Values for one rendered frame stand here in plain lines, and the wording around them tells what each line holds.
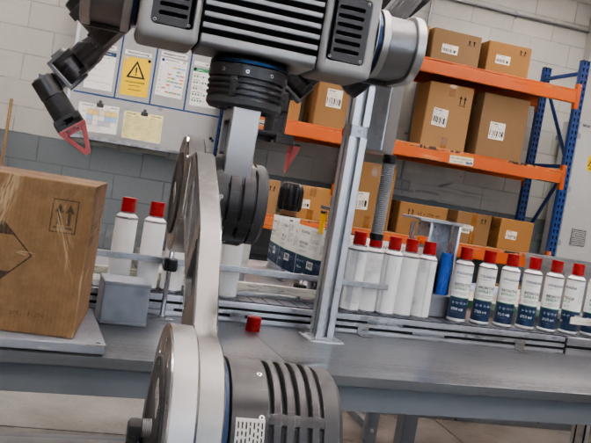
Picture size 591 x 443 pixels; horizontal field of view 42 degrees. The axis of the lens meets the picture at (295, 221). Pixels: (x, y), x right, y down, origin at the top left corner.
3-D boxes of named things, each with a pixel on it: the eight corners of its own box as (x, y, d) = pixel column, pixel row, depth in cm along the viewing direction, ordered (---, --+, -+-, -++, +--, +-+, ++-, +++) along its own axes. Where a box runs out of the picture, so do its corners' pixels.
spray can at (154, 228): (154, 287, 185) (167, 202, 184) (157, 291, 180) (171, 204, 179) (132, 285, 183) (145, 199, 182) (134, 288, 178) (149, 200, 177)
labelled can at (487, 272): (480, 323, 217) (493, 250, 216) (491, 326, 212) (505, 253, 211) (464, 321, 215) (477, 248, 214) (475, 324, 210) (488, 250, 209)
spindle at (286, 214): (287, 267, 262) (301, 184, 261) (295, 272, 254) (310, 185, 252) (262, 264, 259) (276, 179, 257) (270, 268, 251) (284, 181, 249)
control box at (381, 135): (392, 156, 195) (405, 82, 194) (382, 151, 178) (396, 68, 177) (353, 150, 197) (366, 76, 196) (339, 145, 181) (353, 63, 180)
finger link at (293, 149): (264, 170, 206) (270, 134, 205) (289, 174, 208) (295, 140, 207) (269, 170, 199) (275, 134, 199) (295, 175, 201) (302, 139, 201)
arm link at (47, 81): (27, 79, 179) (49, 67, 180) (30, 82, 185) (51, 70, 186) (44, 105, 180) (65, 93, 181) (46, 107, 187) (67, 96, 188)
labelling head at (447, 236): (427, 308, 226) (443, 221, 224) (451, 317, 213) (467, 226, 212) (385, 303, 221) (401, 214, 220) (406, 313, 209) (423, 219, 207)
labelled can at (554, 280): (546, 330, 224) (559, 260, 223) (558, 334, 219) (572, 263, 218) (532, 328, 223) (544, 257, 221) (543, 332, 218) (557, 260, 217)
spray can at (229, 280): (232, 295, 192) (245, 214, 191) (237, 300, 187) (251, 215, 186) (212, 293, 190) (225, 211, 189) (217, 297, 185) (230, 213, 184)
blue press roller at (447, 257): (440, 308, 216) (450, 250, 215) (446, 310, 213) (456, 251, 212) (429, 307, 215) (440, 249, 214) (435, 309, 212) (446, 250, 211)
